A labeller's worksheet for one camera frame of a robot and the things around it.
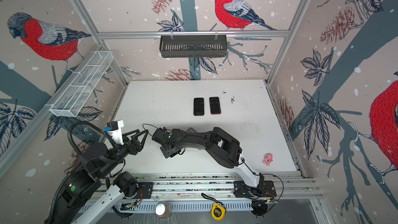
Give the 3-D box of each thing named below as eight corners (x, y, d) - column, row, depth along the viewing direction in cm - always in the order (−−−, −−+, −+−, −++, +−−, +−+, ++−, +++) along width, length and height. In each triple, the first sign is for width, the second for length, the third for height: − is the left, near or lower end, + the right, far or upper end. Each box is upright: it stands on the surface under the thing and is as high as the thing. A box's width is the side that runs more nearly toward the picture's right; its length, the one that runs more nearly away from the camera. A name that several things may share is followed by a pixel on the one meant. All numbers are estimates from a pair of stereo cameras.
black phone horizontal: (210, 113, 105) (210, 112, 104) (209, 98, 114) (209, 97, 112) (220, 113, 105) (220, 112, 104) (219, 98, 114) (219, 97, 112)
